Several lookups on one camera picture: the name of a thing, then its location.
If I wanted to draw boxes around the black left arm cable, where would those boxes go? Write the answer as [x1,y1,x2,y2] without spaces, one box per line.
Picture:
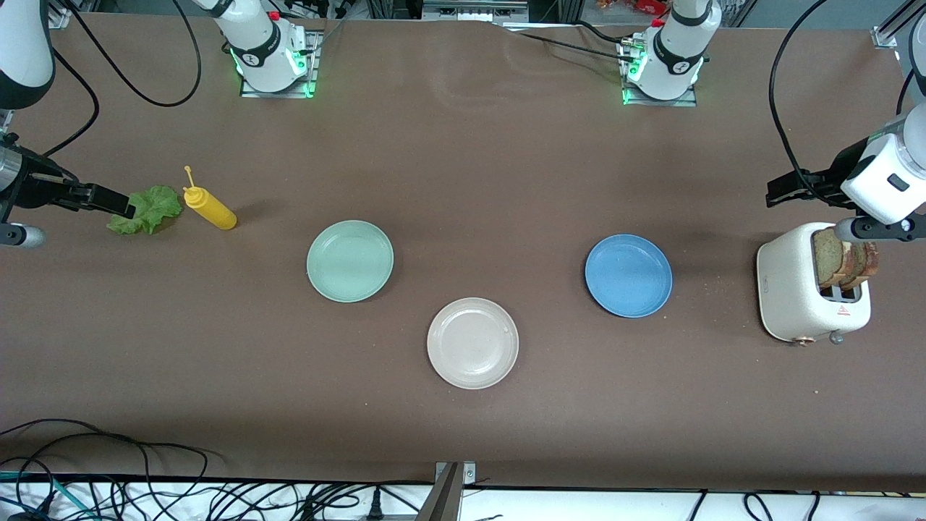
[767,0,918,207]

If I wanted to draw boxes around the blue plate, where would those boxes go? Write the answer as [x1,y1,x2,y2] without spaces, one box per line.
[585,234,674,318]

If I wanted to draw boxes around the white two-slot toaster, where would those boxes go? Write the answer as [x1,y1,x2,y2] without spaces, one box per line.
[756,221,872,345]

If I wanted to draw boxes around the grey electronics box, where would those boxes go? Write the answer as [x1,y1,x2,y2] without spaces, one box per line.
[422,0,529,22]

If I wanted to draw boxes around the green plate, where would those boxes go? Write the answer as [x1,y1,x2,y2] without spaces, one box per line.
[306,220,395,303]

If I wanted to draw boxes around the brown bread slice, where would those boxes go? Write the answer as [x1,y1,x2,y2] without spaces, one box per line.
[839,240,880,290]
[812,226,847,292]

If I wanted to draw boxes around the black base cable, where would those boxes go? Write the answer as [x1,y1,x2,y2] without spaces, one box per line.
[506,29,641,64]

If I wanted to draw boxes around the grey metal table bracket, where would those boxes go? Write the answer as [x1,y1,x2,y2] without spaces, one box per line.
[416,461,477,521]

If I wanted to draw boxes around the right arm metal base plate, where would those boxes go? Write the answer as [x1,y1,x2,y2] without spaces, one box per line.
[239,29,320,99]

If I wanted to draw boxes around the green lettuce leaf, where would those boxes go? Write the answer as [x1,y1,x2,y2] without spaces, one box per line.
[106,185,183,236]

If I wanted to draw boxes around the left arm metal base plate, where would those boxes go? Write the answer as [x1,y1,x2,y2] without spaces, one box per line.
[621,36,699,108]

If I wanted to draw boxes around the teal floor cable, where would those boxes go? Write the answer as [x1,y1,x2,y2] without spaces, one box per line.
[0,470,98,520]

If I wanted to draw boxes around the red packet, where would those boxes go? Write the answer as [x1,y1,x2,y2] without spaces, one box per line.
[597,0,670,17]

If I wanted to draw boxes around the beige plate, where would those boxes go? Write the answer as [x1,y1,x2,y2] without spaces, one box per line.
[426,297,520,390]

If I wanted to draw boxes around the yellow mustard squeeze bottle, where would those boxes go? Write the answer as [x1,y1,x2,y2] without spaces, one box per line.
[183,166,238,231]

